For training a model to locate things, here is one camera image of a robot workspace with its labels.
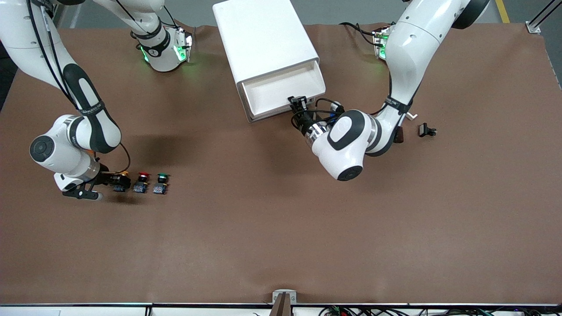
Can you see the yellow push button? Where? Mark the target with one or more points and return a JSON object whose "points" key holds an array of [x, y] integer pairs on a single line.
{"points": [[125, 174]]}

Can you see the metal clamp at table edge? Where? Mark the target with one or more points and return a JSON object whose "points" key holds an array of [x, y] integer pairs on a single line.
{"points": [[282, 307]]}

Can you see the small brown component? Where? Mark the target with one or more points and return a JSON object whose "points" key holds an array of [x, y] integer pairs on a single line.
{"points": [[400, 135]]}

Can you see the white drawer cabinet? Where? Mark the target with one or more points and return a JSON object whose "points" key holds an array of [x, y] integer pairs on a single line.
{"points": [[259, 39]]}

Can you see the white plastic drawer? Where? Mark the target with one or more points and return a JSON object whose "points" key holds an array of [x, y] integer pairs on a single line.
{"points": [[276, 92]]}

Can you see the grey metal bracket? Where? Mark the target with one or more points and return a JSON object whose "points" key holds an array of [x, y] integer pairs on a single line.
{"points": [[284, 293]]}

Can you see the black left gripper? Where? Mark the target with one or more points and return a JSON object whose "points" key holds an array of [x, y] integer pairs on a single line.
{"points": [[304, 121]]}

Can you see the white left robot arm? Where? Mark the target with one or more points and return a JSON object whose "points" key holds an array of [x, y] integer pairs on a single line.
{"points": [[351, 145]]}

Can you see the small black clip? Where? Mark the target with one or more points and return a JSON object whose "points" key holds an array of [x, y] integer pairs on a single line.
{"points": [[425, 130]]}

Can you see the green push button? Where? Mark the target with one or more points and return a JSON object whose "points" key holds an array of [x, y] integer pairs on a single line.
{"points": [[160, 182]]}

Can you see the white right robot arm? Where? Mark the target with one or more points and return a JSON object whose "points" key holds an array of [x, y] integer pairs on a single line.
{"points": [[88, 127]]}

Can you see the white table edge rail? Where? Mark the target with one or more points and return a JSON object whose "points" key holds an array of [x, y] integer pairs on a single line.
{"points": [[88, 310]]}

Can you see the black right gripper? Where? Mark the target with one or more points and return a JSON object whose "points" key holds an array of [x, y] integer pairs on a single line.
{"points": [[106, 178]]}

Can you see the aluminium corner bracket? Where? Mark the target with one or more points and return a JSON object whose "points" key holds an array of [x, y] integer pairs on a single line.
{"points": [[533, 27]]}

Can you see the red push button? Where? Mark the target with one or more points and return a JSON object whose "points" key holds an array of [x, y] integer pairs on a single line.
{"points": [[141, 181]]}

